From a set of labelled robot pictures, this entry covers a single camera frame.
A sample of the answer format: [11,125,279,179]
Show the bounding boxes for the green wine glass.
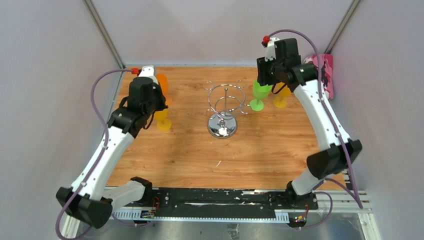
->
[249,80,272,112]

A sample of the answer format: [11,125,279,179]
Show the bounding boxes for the yellow wine glass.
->
[273,83,291,109]
[154,109,172,131]

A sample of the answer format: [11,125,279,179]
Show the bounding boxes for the orange wine glass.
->
[156,73,173,106]

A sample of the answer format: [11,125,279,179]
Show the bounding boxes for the yellow wine glass front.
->
[154,109,172,131]

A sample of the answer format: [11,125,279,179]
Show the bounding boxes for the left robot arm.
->
[56,76,167,229]

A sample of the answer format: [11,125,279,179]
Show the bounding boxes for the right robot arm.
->
[256,36,362,209]

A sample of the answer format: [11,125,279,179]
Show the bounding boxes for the chrome wine glass rack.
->
[203,79,250,139]

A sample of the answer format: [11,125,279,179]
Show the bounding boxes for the pink camouflage cloth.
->
[319,53,334,99]

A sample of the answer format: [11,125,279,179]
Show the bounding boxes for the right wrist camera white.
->
[262,35,280,62]

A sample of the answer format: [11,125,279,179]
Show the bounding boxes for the aluminium frame rail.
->
[110,189,372,227]

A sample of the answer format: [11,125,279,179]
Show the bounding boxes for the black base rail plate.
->
[139,187,318,219]

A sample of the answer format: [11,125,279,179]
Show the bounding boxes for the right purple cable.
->
[261,29,364,231]

